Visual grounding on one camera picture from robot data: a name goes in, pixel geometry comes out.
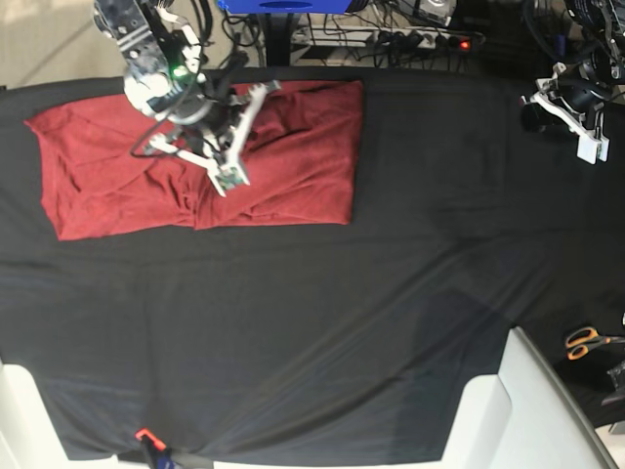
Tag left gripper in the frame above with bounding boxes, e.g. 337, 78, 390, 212
520, 47, 624, 164

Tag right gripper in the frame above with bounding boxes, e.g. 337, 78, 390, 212
94, 1, 281, 196

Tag red long-sleeve shirt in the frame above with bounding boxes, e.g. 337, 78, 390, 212
27, 81, 363, 240

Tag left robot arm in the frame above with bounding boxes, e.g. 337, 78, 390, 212
521, 1, 624, 164

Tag blue clamp at right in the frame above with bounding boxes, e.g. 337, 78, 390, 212
553, 33, 567, 58

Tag blue clamp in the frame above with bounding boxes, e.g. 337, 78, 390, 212
135, 428, 183, 469
553, 33, 567, 58

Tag blue plastic box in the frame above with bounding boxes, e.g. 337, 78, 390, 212
217, 0, 352, 15

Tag white power strip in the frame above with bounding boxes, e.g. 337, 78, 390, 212
291, 24, 479, 52

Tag black table cloth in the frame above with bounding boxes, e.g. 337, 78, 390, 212
1, 68, 624, 466

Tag blue clamp at bottom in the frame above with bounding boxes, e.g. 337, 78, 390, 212
135, 428, 183, 469

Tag black stand post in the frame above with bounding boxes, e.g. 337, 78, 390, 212
261, 14, 295, 67

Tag yellow-handled scissors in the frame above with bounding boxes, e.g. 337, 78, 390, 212
564, 326, 624, 361

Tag white table frame right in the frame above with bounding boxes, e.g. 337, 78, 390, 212
441, 327, 617, 468

